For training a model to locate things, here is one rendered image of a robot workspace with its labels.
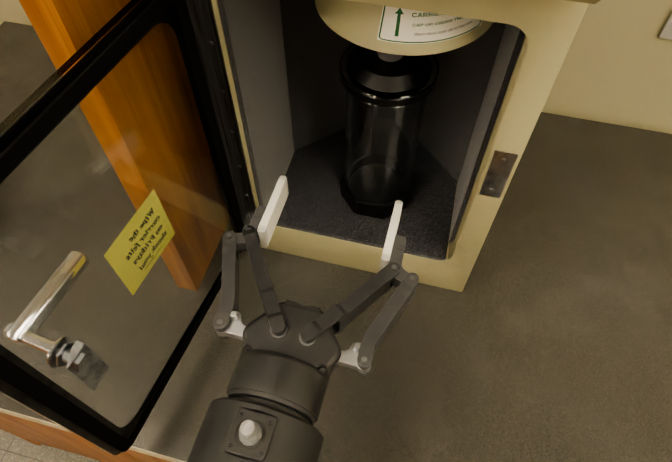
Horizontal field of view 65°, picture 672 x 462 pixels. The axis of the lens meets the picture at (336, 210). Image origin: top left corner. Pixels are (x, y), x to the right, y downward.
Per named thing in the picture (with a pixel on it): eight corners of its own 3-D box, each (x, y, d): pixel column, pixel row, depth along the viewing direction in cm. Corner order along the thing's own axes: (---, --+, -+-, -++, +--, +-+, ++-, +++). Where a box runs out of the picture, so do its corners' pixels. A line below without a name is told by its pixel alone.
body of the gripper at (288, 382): (320, 416, 37) (351, 301, 42) (209, 385, 38) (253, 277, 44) (322, 440, 43) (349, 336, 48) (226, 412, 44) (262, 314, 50)
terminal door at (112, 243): (247, 238, 74) (177, -34, 41) (120, 459, 57) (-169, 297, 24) (242, 236, 74) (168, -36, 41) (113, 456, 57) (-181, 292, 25)
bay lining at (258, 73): (310, 100, 86) (297, -142, 57) (469, 129, 82) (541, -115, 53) (262, 220, 72) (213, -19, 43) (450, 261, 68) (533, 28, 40)
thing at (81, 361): (113, 368, 46) (88, 345, 42) (98, 392, 45) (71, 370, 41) (95, 360, 47) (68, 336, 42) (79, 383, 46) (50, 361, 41)
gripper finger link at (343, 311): (295, 330, 43) (306, 343, 42) (395, 255, 47) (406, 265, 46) (298, 347, 46) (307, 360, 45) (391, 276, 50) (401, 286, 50)
